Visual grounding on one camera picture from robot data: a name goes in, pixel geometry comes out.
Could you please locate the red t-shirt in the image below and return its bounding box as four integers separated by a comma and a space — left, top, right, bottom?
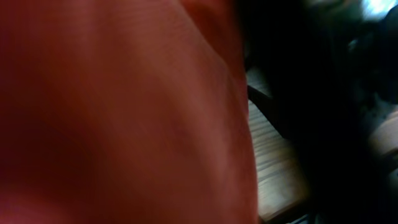
1, 0, 259, 223

